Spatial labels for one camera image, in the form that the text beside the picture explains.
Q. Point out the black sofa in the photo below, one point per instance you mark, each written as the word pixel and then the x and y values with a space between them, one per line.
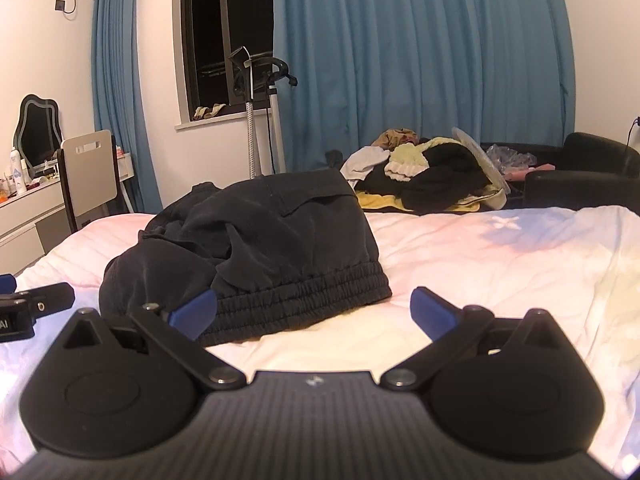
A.
pixel 575 185

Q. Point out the beige cloth on windowsill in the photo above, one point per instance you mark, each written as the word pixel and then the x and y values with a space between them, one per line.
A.
pixel 207 111

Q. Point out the pale yellow fuzzy cloth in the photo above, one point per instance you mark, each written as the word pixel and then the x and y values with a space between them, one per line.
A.
pixel 407 160

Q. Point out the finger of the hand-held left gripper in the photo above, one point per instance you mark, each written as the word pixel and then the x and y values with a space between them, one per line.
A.
pixel 45 300
pixel 6 282

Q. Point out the clear plastic bag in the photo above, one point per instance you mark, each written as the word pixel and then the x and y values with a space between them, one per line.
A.
pixel 510 157

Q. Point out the pink white bed blanket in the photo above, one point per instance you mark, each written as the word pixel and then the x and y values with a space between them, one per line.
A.
pixel 500 260

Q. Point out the wide blue curtain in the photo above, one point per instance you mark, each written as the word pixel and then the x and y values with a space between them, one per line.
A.
pixel 425 60

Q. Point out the narrow blue curtain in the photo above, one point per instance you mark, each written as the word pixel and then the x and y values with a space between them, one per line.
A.
pixel 117 85

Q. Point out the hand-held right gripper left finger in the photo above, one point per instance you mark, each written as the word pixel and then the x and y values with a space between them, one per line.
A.
pixel 192 312

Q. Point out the brown patterned cloth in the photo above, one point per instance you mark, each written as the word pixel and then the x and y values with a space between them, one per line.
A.
pixel 395 137

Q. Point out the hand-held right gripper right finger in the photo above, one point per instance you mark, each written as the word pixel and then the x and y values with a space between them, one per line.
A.
pixel 432 312

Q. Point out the white vanity desk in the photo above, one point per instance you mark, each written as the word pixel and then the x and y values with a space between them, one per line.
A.
pixel 20 210

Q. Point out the pink cloth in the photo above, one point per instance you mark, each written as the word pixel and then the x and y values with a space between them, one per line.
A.
pixel 530 170

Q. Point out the dark window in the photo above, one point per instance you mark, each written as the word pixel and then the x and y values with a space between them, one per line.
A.
pixel 210 35

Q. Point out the white spray bottle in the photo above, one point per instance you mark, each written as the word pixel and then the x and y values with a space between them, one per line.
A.
pixel 18 175

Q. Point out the round translucent lid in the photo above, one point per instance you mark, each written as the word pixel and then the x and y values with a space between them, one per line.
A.
pixel 480 157

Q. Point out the white cloth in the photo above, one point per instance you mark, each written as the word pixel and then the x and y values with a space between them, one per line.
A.
pixel 362 162

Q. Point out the black garment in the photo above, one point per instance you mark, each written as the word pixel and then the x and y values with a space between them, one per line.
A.
pixel 440 180

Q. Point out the wall socket with plug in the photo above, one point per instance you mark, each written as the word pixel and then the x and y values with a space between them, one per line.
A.
pixel 59 5

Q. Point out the garment steamer stand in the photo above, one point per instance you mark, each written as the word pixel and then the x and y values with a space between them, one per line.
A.
pixel 274 125

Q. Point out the wavy black-framed mirror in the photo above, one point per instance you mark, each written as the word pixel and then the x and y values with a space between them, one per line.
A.
pixel 37 130

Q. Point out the white-backed chair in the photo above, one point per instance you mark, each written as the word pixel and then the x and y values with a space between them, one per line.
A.
pixel 90 175

